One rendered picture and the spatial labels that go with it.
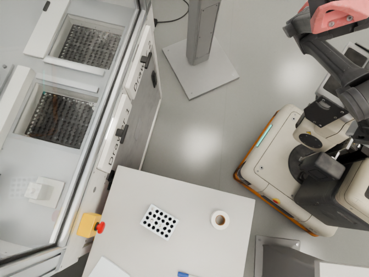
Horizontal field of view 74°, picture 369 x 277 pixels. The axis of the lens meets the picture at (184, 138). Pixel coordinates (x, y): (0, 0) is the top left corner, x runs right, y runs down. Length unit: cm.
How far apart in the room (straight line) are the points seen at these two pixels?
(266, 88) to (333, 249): 124
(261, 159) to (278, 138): 18
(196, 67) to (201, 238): 138
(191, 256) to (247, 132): 115
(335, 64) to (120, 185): 84
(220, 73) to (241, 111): 34
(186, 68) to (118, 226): 137
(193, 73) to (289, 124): 82
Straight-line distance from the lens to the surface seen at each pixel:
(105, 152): 89
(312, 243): 201
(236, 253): 105
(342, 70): 76
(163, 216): 97
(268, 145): 163
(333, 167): 122
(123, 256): 104
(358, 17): 41
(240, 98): 200
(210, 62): 206
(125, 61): 94
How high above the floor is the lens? 177
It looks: 75 degrees down
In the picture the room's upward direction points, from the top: 6 degrees clockwise
